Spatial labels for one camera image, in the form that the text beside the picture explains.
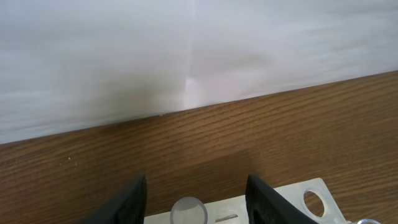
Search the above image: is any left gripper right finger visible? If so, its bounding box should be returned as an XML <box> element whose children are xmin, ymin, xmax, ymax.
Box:
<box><xmin>245</xmin><ymin>174</ymin><xmax>318</xmax><ymax>224</ymax></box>

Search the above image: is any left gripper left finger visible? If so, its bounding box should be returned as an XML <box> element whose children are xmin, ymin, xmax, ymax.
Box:
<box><xmin>81</xmin><ymin>174</ymin><xmax>148</xmax><ymax>224</ymax></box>

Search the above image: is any white test tube rack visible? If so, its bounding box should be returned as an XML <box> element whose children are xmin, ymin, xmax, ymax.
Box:
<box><xmin>144</xmin><ymin>177</ymin><xmax>353</xmax><ymax>224</ymax></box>

